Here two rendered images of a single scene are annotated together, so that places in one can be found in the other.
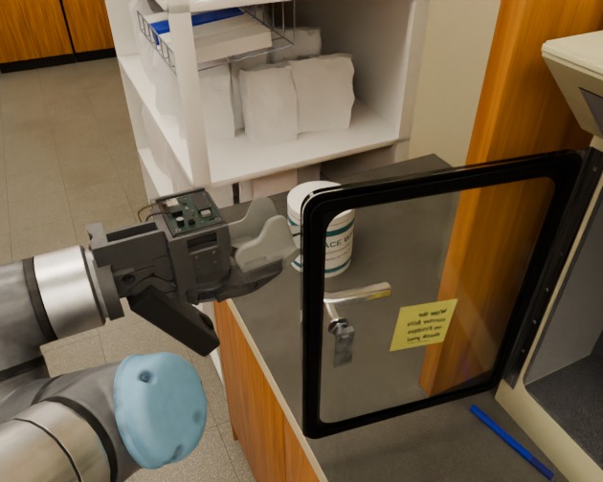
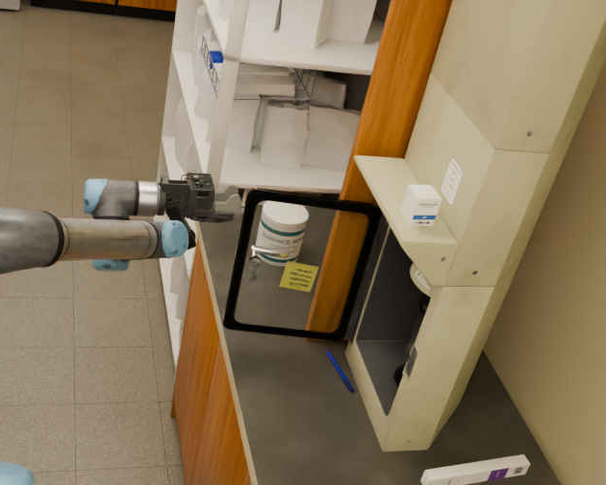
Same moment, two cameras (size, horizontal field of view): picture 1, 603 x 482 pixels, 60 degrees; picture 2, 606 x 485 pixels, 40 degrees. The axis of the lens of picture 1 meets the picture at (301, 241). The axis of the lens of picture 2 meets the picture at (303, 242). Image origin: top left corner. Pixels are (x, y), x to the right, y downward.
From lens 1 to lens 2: 1.32 m
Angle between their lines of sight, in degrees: 6
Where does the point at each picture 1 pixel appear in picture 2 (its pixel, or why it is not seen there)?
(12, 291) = (130, 190)
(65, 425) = (149, 226)
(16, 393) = not seen: hidden behind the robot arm
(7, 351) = (121, 211)
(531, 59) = not seen: hidden behind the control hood
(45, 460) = (144, 230)
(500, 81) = (351, 165)
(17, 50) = not seen: outside the picture
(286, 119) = (294, 150)
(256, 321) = (218, 275)
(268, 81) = (287, 117)
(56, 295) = (144, 196)
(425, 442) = (291, 358)
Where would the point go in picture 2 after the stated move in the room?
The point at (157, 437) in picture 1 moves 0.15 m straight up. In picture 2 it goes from (172, 242) to (181, 176)
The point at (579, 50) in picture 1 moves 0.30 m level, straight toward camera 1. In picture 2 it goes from (362, 162) to (267, 203)
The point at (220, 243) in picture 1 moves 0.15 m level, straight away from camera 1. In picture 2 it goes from (210, 196) to (217, 164)
